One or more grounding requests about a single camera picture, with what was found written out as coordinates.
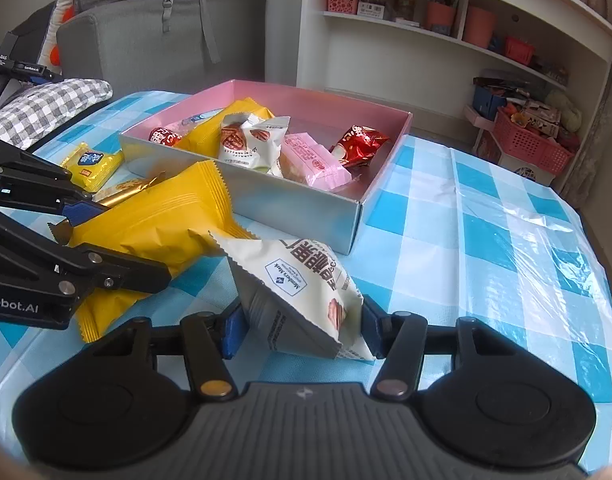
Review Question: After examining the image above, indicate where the red candy packet white circle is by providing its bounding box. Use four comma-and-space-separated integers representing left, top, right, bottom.
148, 126, 187, 148

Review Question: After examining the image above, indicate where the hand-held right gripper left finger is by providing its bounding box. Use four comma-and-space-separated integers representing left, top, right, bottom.
103, 302, 247, 401

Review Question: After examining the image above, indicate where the grey checkered cushion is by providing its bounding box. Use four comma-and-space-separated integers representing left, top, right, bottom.
0, 78, 114, 151

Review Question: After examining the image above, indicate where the patterned curtain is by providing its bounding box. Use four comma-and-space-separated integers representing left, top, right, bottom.
561, 45, 612, 211

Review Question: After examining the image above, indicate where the white pecan packet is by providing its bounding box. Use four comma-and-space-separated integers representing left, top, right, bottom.
220, 114, 291, 177

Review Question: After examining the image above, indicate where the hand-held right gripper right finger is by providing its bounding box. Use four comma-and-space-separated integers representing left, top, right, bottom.
361, 297, 492, 401

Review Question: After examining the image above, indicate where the large yellow packet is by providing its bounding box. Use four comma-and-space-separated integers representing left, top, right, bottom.
176, 99, 277, 166
48, 160, 259, 343

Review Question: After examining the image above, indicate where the blue checkered tablecloth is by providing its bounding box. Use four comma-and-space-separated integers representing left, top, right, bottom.
0, 91, 612, 476

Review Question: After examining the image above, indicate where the cream packet blue logo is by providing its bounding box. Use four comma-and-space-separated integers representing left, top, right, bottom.
208, 230, 377, 361

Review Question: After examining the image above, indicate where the grey sofa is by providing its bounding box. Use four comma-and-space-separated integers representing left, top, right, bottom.
56, 0, 269, 111

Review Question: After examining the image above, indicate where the blue box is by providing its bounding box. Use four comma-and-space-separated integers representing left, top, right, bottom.
473, 85, 507, 113

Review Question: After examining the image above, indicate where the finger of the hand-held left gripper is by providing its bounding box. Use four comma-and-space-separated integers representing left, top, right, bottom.
0, 135, 109, 226
0, 225, 173, 295

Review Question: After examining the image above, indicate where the pink wafer packet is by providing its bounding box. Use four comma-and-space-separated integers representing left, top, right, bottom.
278, 131, 354, 192

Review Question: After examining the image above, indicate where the pink-lined silver box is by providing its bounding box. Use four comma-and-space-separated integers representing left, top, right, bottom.
120, 79, 414, 256

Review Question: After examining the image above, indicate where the pink plastic tray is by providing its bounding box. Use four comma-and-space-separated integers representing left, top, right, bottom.
463, 105, 497, 131

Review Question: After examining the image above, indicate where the black and blue device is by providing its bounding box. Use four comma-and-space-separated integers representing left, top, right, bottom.
0, 30, 64, 121

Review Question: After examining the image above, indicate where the large red plastic basket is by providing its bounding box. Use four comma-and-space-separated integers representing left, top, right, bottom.
493, 107, 577, 173

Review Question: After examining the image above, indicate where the pale green plush toy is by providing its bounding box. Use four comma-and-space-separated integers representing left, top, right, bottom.
546, 89, 584, 133

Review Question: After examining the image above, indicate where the small red basket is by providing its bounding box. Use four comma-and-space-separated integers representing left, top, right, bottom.
503, 37, 534, 66

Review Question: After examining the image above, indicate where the white printed storage box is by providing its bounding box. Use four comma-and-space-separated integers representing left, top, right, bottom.
506, 157, 557, 188

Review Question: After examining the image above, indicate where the red strawberry candy packet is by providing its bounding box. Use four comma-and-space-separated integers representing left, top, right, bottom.
330, 125, 391, 168

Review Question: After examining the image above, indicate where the small yellow blue-label packet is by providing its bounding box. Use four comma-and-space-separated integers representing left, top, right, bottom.
60, 141, 125, 193

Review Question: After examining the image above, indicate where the orange printed box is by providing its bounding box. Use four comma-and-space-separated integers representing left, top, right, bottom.
473, 130, 497, 161

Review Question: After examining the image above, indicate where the white bookshelf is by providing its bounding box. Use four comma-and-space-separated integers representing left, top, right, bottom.
296, 0, 612, 201

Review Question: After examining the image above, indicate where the gold bar packet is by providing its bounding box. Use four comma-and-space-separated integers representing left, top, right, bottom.
92, 171, 167, 209

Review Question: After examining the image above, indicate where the pile of assorted packets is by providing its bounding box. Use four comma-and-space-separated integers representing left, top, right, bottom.
503, 100, 562, 136

